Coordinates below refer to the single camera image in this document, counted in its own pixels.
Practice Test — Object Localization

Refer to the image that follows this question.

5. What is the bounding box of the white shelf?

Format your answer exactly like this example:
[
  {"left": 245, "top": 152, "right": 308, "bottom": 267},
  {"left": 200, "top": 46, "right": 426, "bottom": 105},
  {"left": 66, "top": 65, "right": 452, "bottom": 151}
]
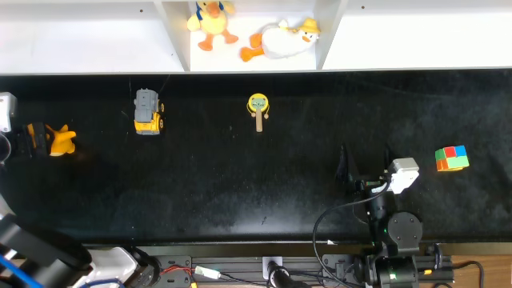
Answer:
[{"left": 0, "top": 0, "right": 512, "bottom": 76}]

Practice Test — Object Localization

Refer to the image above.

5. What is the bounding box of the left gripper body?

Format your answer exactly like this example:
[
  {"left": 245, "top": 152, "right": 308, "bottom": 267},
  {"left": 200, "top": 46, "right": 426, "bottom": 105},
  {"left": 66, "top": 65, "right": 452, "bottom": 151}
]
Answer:
[{"left": 8, "top": 126, "right": 33, "bottom": 160}]

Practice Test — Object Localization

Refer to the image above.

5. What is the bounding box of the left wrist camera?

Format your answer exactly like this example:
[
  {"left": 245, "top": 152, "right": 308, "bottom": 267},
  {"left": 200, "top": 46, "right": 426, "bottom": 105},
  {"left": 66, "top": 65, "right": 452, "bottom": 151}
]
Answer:
[{"left": 0, "top": 91, "right": 18, "bottom": 133}]

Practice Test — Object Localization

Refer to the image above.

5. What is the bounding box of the yellow rubber duck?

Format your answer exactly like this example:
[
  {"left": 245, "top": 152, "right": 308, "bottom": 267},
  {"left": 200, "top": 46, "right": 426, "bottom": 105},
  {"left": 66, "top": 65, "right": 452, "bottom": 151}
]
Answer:
[{"left": 26, "top": 122, "right": 78, "bottom": 158}]

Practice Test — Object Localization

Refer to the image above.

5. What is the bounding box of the many-coloured puzzle cube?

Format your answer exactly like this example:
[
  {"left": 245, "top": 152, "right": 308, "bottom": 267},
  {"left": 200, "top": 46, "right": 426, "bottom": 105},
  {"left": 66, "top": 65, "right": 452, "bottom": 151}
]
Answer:
[{"left": 434, "top": 144, "right": 470, "bottom": 173}]

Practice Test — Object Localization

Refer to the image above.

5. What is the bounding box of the black cable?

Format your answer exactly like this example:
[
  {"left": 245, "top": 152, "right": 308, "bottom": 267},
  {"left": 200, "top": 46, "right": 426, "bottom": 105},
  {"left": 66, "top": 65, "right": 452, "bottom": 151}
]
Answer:
[{"left": 312, "top": 180, "right": 392, "bottom": 288}]

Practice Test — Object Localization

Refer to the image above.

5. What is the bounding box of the mounting rail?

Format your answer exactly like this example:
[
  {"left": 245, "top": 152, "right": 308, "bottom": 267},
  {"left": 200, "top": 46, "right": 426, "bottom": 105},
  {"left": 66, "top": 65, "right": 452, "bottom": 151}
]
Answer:
[{"left": 151, "top": 254, "right": 485, "bottom": 288}]

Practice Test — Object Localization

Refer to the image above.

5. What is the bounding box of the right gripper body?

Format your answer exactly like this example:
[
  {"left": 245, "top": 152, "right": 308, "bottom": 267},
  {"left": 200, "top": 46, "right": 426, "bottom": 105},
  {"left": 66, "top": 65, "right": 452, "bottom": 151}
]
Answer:
[{"left": 354, "top": 174, "right": 391, "bottom": 194}]

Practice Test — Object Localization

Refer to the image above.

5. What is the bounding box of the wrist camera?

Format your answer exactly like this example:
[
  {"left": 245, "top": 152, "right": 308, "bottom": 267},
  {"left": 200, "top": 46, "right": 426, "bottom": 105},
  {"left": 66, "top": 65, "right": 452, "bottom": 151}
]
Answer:
[
  {"left": 0, "top": 91, "right": 18, "bottom": 133},
  {"left": 385, "top": 157, "right": 421, "bottom": 195}
]

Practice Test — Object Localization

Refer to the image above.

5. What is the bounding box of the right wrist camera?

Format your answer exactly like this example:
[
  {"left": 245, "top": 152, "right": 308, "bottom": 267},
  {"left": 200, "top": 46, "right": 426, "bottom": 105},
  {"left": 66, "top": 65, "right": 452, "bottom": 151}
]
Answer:
[{"left": 385, "top": 157, "right": 421, "bottom": 195}]

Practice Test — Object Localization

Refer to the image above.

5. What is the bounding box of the grey and yellow toy truck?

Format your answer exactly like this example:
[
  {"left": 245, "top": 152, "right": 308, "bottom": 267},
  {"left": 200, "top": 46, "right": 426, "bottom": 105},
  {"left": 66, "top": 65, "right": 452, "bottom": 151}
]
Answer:
[{"left": 133, "top": 88, "right": 166, "bottom": 136}]

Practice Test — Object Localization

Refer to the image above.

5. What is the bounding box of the blue cable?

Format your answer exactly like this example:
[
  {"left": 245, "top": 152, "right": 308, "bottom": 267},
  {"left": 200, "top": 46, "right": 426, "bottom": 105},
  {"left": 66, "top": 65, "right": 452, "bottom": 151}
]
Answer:
[{"left": 0, "top": 254, "right": 121, "bottom": 288}]

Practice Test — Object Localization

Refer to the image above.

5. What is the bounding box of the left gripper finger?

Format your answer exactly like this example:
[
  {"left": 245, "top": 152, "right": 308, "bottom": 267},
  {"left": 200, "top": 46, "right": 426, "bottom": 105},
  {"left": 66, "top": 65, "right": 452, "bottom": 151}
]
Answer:
[{"left": 31, "top": 122, "right": 49, "bottom": 158}]

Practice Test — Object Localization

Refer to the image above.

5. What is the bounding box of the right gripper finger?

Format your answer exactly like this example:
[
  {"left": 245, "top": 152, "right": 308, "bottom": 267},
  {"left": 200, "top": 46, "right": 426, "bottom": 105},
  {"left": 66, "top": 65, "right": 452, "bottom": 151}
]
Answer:
[
  {"left": 383, "top": 146, "right": 395, "bottom": 173},
  {"left": 335, "top": 144, "right": 358, "bottom": 190}
]

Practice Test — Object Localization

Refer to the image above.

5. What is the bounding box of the white plush duck yellow hat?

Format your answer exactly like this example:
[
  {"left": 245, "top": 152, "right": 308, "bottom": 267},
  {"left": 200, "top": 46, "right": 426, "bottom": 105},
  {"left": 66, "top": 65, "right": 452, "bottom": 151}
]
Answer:
[{"left": 239, "top": 17, "right": 322, "bottom": 63}]

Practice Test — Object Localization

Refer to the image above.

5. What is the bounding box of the yellow rattle drum toy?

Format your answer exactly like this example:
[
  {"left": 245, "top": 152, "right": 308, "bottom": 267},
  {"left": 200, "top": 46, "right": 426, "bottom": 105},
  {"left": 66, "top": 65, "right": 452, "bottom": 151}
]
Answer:
[{"left": 246, "top": 92, "right": 271, "bottom": 134}]

